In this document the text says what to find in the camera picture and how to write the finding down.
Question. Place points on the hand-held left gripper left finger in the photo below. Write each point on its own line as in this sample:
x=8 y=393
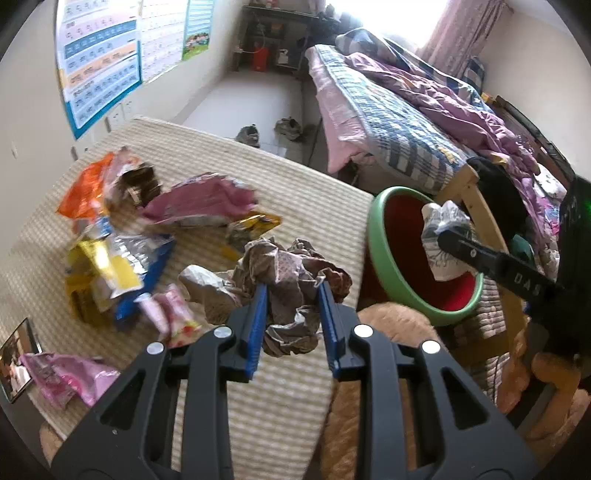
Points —
x=256 y=323

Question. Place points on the light blue snack wrapper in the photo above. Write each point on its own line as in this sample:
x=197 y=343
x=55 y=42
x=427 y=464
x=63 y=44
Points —
x=97 y=227

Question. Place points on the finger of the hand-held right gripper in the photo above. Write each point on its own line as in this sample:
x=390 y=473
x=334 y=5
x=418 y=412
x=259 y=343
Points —
x=489 y=261

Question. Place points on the yellow wrapper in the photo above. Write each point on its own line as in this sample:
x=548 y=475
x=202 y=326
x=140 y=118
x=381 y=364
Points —
x=115 y=272

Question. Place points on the pink bed sheet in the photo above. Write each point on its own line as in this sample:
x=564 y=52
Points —
x=332 y=124

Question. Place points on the white chart wall poster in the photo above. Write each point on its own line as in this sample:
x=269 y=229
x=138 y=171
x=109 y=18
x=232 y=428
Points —
x=161 y=41

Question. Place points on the wooden chair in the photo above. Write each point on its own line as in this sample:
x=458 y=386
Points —
x=466 y=180

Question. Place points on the person's brown plush clothing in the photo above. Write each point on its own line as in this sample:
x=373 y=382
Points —
x=406 y=323

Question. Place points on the small pink candy wrapper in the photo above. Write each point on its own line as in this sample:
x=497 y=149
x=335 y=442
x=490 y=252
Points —
x=173 y=314

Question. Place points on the pink curtain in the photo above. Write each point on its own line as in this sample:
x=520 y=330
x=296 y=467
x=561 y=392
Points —
x=457 y=32

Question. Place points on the purple duvet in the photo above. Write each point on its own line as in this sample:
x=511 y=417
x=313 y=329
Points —
x=443 y=106

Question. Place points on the smartphone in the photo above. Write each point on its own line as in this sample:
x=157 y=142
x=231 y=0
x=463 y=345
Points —
x=16 y=364

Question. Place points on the blue chart wall poster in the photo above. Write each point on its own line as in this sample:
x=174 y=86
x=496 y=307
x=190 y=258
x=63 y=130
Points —
x=97 y=69

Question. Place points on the brown patterned wrapper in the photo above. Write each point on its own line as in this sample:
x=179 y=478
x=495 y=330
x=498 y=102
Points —
x=291 y=277

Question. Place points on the white wall socket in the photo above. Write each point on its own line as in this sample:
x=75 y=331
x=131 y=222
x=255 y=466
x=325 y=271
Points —
x=115 y=119

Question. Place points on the dark brown snack packet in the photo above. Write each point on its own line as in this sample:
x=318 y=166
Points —
x=141 y=184

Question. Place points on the small green wall poster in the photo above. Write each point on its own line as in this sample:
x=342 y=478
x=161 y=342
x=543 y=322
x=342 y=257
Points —
x=198 y=32

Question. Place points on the plaid pillow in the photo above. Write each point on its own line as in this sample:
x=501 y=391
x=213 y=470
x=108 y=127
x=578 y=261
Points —
x=362 y=41

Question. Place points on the grey white crumpled wrapper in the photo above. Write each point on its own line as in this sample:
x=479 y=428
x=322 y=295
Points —
x=203 y=281

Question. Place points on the blue and silver snack bag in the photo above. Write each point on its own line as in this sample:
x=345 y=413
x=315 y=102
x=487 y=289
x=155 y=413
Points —
x=154 y=265

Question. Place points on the pink plastic bag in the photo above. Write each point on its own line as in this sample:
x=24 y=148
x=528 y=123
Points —
x=69 y=376

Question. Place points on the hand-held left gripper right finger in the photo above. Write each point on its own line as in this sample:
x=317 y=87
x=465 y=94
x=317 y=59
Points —
x=330 y=323

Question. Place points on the green basin with red inside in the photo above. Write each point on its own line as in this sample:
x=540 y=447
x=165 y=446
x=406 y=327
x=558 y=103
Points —
x=406 y=240

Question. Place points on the dark metal shelf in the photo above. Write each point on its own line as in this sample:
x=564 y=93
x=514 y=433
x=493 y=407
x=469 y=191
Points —
x=277 y=16

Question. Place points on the maroon snack bag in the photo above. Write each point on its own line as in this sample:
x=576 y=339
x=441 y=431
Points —
x=203 y=198

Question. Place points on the pale pink snack wrapper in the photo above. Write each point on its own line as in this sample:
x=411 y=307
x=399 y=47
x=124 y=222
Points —
x=124 y=161

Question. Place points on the gold and black wrapper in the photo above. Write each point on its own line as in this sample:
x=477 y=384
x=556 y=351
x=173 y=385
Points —
x=251 y=226

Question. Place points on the orange snack bag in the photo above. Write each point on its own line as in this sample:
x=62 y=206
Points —
x=85 y=189

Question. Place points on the red container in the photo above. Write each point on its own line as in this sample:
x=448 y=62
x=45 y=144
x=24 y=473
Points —
x=259 y=59

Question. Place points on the black cloth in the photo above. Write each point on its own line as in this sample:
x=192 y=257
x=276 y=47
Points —
x=503 y=198

